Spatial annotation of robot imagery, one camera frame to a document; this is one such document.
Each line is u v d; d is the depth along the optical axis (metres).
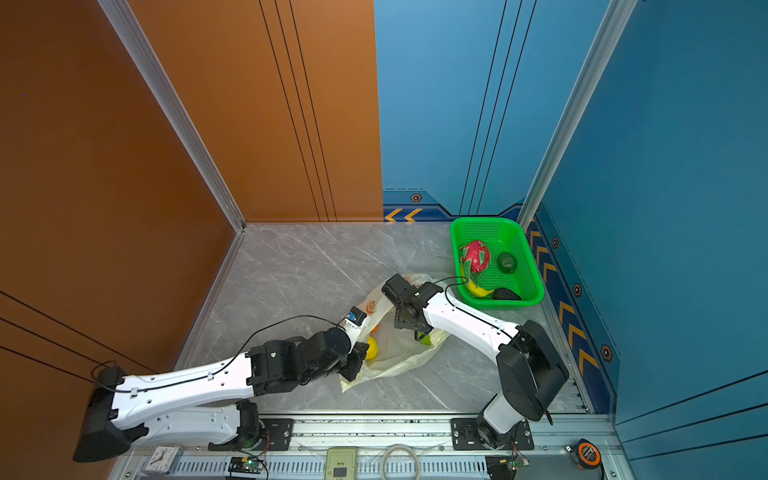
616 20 0.71
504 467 0.70
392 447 0.71
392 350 0.86
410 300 0.61
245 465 0.71
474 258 0.99
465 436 0.72
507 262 1.02
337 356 0.51
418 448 0.72
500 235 1.12
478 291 0.96
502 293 0.94
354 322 0.62
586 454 0.68
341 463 0.68
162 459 0.69
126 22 0.71
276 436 0.74
